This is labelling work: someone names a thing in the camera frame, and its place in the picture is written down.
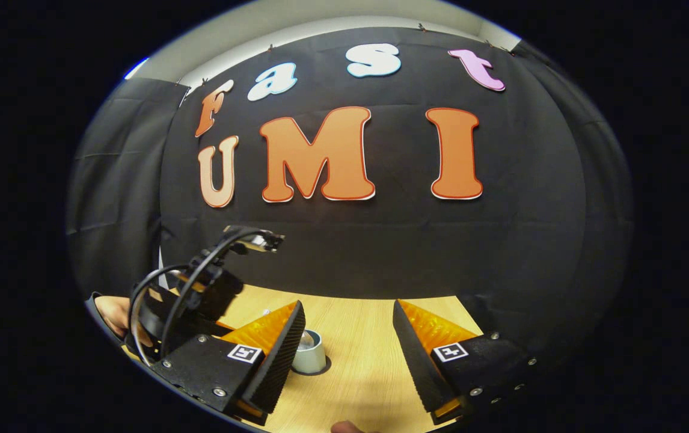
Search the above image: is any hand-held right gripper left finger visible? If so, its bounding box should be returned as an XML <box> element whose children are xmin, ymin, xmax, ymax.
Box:
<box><xmin>151</xmin><ymin>299</ymin><xmax>307</xmax><ymax>426</ymax></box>

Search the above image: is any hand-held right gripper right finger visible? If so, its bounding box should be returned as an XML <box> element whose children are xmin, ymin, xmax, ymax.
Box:
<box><xmin>393</xmin><ymin>299</ymin><xmax>539</xmax><ymax>425</ymax></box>

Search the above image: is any light blue cup wooden handle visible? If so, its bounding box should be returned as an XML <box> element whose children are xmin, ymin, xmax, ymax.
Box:
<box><xmin>292</xmin><ymin>329</ymin><xmax>327</xmax><ymax>375</ymax></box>

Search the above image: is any dark round coaster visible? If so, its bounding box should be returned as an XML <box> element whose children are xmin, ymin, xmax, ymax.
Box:
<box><xmin>289</xmin><ymin>356</ymin><xmax>332</xmax><ymax>378</ymax></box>

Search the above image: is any wooden desktop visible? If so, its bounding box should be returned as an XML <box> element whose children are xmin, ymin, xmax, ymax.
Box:
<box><xmin>122</xmin><ymin>283</ymin><xmax>483</xmax><ymax>433</ymax></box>

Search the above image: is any black backdrop cloth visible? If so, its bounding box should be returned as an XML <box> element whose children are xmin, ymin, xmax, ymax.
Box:
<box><xmin>158</xmin><ymin>27</ymin><xmax>592</xmax><ymax>337</ymax></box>

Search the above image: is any plain black cloth panel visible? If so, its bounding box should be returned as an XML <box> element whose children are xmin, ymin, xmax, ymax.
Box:
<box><xmin>67</xmin><ymin>77</ymin><xmax>192</xmax><ymax>295</ymax></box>
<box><xmin>510</xmin><ymin>39</ymin><xmax>634</xmax><ymax>361</ymax></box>

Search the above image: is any white ceiling light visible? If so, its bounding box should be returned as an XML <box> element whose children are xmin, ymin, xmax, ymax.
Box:
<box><xmin>123</xmin><ymin>57</ymin><xmax>150</xmax><ymax>80</ymax></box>

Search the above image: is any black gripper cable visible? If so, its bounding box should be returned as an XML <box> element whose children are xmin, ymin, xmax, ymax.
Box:
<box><xmin>127</xmin><ymin>263</ymin><xmax>192</xmax><ymax>361</ymax></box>
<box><xmin>160</xmin><ymin>227</ymin><xmax>264</xmax><ymax>358</ymax></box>

